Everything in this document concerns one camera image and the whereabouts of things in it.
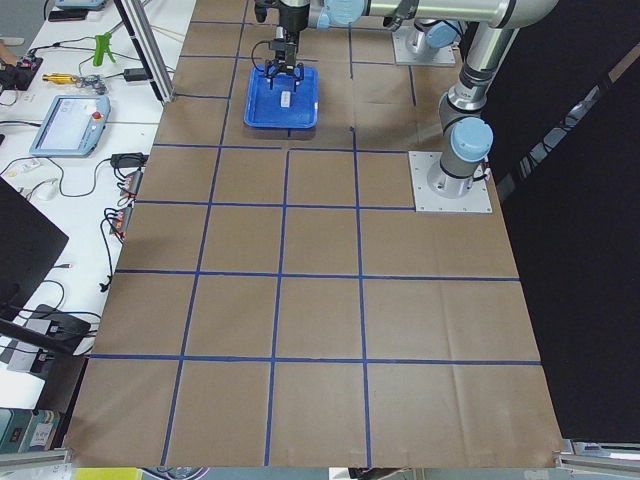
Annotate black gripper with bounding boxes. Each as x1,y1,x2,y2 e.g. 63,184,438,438
264,59,305,90
278,0,308,33

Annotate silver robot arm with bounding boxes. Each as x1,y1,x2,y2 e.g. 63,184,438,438
251,19,464,91
320,1,557,199

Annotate blue plastic tray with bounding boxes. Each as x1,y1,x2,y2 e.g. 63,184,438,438
244,66,319,129

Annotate black power adapter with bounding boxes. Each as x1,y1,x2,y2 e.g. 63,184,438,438
123,68,149,82

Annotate green clamp tool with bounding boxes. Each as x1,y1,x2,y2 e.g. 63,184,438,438
92,32,116,67

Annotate blue teach pendant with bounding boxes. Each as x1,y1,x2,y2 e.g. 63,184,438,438
55,0,106,11
29,95,111,157

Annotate brown paper table cover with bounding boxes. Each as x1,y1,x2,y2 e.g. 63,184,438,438
65,1,562,468

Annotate black monitor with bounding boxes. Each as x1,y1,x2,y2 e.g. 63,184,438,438
0,180,69,321

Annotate aluminium frame post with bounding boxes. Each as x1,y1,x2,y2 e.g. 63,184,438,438
114,0,175,105

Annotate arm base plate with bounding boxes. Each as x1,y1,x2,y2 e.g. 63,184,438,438
392,26,456,67
408,151,493,214

